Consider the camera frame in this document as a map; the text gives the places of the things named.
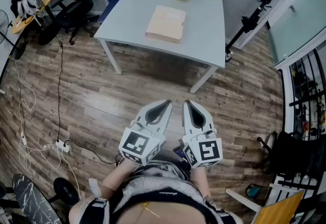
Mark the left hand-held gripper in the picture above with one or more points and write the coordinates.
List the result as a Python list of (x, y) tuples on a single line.
[(150, 131)]

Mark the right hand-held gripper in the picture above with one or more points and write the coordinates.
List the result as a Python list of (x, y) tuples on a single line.
[(203, 146)]

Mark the beige folder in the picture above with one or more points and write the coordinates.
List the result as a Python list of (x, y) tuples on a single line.
[(166, 23)]

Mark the person's left forearm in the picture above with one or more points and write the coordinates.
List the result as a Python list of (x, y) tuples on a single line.
[(115, 179)]

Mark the person's right forearm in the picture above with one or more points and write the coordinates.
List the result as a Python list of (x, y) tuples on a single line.
[(201, 182)]

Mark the person's own torso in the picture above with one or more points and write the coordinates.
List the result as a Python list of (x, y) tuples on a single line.
[(158, 192)]

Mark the teal bag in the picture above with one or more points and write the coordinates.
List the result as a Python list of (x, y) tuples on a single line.
[(256, 192)]

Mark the white power strip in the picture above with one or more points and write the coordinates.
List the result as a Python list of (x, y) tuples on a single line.
[(62, 146)]

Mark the black mesh chair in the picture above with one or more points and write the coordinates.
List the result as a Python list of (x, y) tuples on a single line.
[(300, 156)]

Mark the yellow wooden board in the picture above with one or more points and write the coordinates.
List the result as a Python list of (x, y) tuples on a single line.
[(282, 210)]

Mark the black round base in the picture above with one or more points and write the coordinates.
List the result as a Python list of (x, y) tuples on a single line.
[(66, 191)]

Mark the grey square table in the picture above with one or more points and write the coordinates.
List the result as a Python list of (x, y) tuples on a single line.
[(203, 37)]

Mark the black metal rack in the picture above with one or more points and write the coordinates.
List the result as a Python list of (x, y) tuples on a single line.
[(309, 100)]

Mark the black tripod stand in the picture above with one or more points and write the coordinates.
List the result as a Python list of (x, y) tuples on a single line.
[(257, 15)]

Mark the black office chair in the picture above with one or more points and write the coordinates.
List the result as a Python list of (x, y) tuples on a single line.
[(76, 6)]

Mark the white headset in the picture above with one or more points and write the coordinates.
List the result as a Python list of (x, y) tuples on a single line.
[(26, 5)]

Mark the black floor fan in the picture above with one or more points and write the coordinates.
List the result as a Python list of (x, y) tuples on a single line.
[(3, 24)]

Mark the white frame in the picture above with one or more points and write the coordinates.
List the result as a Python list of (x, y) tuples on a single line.
[(242, 201)]

